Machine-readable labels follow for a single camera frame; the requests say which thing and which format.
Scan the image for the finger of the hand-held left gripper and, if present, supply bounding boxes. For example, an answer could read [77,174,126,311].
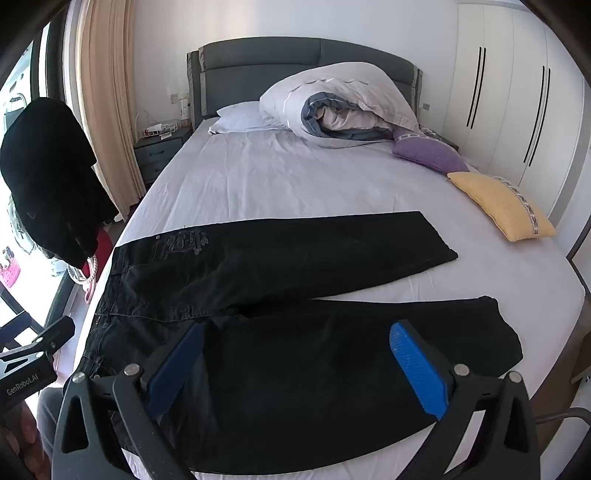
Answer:
[0,316,76,365]

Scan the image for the grey padded headboard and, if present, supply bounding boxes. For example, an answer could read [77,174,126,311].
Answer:
[187,37,424,131]

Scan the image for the bed with white sheet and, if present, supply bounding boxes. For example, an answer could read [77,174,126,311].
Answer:
[69,122,589,480]

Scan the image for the rolled white grey duvet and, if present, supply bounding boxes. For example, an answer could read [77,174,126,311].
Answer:
[259,62,421,148]

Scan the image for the black pants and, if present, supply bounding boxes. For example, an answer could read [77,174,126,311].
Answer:
[76,210,525,476]

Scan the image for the pink basket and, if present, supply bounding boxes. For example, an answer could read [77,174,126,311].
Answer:
[0,258,24,288]

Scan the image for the pink red bag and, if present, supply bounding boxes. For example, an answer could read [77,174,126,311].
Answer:
[67,228,115,303]

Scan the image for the yellow cushion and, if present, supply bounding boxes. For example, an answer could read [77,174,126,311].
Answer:
[447,172,557,241]

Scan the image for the white pillow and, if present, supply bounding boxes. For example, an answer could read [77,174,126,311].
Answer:
[209,102,278,136]

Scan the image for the purple cushion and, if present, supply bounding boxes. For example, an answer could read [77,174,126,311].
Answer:
[392,129,469,175]

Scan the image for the black hanging garment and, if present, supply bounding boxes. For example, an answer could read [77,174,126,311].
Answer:
[0,97,120,268]

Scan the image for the white wardrobe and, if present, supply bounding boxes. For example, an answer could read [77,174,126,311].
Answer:
[443,0,591,222]

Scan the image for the beige curtain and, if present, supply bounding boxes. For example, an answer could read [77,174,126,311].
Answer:
[76,0,148,222]

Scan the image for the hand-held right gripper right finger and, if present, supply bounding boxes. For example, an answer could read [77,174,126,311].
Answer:
[388,319,543,480]

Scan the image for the person's grey trouser leg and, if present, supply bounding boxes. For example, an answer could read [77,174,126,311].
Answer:
[36,390,64,462]

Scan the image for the white items on nightstand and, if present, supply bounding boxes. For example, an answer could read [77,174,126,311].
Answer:
[137,121,180,139]

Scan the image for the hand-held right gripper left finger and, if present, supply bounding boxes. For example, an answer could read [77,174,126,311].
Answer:
[53,320,218,480]

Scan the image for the grey nightstand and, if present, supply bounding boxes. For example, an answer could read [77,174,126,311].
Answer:
[134,127,194,188]

